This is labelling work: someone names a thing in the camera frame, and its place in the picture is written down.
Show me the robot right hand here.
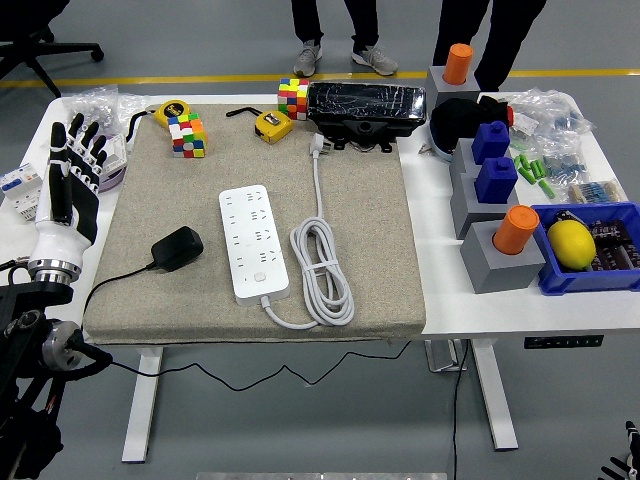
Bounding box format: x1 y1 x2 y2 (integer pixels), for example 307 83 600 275
599 420 640 480

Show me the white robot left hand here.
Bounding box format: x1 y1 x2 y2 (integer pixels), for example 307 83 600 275
29 112 109 267

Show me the black plug adapter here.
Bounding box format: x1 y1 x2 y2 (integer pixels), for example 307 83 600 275
150 225 205 274

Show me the white power strip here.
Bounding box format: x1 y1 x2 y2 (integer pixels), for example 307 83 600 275
218 184 292 307

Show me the white circuit breaker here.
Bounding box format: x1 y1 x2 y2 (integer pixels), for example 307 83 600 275
0 163 46 222

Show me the clear bag of screws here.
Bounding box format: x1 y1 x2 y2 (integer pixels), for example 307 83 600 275
59 84 151 139

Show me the black table control panel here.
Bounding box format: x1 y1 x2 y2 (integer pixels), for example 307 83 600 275
523 334 605 350

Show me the round yellow tape measure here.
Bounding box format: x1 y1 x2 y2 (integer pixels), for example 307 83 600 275
124 99 194 151

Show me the colourful puzzle cube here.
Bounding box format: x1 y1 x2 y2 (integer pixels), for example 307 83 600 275
277 77 311 122
167 112 208 159

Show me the white table leg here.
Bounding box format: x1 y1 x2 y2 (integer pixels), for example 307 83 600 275
121 344 166 464
469 338 520 452

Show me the blue plastic bin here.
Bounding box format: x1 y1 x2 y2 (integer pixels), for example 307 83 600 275
530 201 640 297

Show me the black office chair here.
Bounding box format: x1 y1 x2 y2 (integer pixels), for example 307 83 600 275
0 0 105 99

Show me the yellow lemon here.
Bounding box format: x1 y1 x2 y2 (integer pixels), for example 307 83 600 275
546 220 598 273

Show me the square yellow tape measure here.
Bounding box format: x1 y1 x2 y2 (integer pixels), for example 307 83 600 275
254 109 295 146

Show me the grey socket block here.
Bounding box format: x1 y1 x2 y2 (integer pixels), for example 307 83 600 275
449 172 521 240
425 65 481 109
459 219 547 295
448 138 514 189

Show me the small black tool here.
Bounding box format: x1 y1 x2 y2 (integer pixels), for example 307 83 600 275
553 209 584 232

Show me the orange cylinder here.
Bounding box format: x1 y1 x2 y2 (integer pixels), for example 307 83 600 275
443 43 475 86
492 204 540 256

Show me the clear bag of resistors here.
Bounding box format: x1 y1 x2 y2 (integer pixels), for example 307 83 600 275
567 178 629 205

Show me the beige fabric mat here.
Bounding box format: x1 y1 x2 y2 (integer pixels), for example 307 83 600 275
83 102 428 346

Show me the clear bag of blue parts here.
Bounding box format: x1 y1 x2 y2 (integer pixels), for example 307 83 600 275
519 133 590 190
503 87 597 147

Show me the blue peg block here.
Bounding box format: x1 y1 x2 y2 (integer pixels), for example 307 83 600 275
474 156 519 205
471 120 511 166

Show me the black wrapped box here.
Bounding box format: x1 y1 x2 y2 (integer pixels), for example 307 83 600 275
305 81 428 126

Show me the person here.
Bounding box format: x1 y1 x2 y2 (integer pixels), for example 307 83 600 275
432 0 548 93
290 0 400 78

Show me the blue white rounded object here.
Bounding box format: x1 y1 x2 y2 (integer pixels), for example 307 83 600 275
430 128 457 164

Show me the black cloth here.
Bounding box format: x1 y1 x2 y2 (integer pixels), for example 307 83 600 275
430 95 512 154

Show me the white wall switch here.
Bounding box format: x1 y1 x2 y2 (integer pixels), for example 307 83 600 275
102 133 127 176

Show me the black hanging cable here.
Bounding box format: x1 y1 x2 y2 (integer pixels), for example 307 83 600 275
452 339 471 480

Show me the grey metal bracket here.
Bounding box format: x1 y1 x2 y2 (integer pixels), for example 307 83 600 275
424 339 469 374

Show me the white power strip cord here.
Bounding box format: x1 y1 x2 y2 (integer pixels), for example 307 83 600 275
259 132 356 330

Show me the thin black plug cord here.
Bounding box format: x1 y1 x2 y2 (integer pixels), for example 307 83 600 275
82 262 414 391

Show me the black mounting bracket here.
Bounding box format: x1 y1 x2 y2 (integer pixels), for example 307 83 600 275
314 117 424 154

